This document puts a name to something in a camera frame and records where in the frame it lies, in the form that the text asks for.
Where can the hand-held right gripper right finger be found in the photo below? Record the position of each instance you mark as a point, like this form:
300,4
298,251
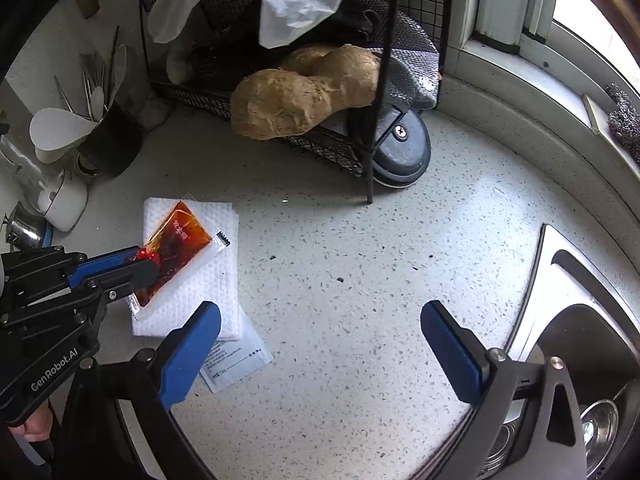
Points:
450,350

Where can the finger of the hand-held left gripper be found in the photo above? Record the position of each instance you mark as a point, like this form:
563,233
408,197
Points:
135,275
100,266

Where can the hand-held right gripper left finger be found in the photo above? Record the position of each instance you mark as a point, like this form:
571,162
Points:
192,350

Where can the red sauce packet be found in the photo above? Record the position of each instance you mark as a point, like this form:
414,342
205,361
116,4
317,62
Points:
180,240

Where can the person's left forearm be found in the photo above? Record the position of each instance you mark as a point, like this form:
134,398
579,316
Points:
25,460

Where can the person's left hand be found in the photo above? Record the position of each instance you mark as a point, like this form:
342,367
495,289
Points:
32,425

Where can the blue dish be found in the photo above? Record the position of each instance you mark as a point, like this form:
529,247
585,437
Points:
46,235

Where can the white ceramic jar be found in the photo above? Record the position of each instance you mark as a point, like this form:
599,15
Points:
67,205

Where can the white paper napkin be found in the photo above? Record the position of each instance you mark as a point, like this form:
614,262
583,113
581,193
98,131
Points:
215,270

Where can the steel oil pot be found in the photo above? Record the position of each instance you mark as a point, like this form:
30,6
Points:
22,230

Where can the dark utensil mug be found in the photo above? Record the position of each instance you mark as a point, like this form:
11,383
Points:
112,145

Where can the steel sink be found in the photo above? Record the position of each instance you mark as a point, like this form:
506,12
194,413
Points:
565,280

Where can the bunch of white spoons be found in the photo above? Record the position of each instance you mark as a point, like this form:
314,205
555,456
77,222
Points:
55,130

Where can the white garlic bulb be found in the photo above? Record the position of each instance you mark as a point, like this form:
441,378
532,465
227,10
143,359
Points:
152,112
179,65

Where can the steel cooking pot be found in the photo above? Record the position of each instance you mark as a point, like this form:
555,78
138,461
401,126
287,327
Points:
597,425

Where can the black round disc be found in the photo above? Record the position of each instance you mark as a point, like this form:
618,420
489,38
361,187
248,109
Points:
400,155

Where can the ginger root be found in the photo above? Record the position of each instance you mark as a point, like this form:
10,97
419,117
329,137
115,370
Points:
280,105

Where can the steel wool scrubber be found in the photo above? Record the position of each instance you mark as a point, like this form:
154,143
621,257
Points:
625,120

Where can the clear plastic glove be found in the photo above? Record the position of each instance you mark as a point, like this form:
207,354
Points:
300,5

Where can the white window frame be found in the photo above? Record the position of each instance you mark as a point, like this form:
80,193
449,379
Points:
500,10

